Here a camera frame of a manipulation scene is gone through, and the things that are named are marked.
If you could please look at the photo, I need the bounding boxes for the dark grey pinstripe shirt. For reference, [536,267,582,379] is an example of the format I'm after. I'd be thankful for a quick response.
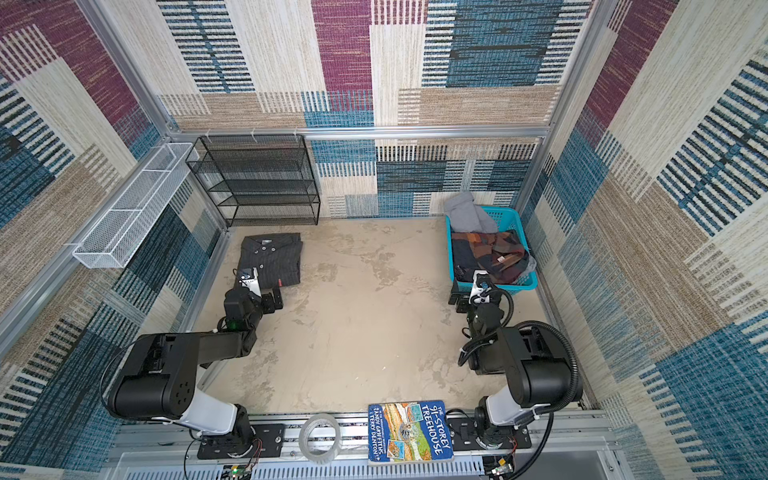
[237,233,303,289]

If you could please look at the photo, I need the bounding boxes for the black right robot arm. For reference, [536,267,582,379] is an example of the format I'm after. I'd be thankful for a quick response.
[448,282,583,449]

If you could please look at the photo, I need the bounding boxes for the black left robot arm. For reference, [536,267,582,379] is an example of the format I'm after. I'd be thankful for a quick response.
[105,287,283,456]

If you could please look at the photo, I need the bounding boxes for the plaid red brown shirt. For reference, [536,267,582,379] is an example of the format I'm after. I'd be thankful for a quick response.
[450,230,534,285]

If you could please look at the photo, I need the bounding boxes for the light grey shirt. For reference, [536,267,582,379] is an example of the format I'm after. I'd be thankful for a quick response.
[443,192,498,233]

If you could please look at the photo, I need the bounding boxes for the teal plastic laundry basket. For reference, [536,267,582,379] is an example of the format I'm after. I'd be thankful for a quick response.
[445,206,538,294]

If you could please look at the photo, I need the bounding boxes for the clear tape roll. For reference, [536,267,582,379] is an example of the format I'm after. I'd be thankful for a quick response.
[298,413,342,465]

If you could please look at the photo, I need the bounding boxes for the treehouse paperback book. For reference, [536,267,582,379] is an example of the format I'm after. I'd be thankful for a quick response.
[367,400,454,466]

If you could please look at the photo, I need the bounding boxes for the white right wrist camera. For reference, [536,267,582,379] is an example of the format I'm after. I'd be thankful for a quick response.
[469,270,491,305]

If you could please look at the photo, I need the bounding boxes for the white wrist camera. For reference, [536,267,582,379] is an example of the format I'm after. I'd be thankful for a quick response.
[236,268,261,297]
[469,270,491,305]

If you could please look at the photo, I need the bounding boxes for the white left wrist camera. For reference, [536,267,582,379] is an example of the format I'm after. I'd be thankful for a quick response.
[236,268,261,297]

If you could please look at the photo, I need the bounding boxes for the black wire shelf rack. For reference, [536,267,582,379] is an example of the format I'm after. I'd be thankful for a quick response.
[186,134,321,227]

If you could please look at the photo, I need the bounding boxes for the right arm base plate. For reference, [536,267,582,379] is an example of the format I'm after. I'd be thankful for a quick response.
[446,414,532,452]

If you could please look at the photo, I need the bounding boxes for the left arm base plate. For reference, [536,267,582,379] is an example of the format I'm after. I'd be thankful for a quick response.
[196,423,285,460]

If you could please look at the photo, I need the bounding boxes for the black corrugated cable hose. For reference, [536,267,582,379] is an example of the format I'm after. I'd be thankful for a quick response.
[458,285,584,480]

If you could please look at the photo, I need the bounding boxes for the white wire mesh tray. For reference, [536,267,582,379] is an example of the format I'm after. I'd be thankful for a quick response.
[73,143,192,269]

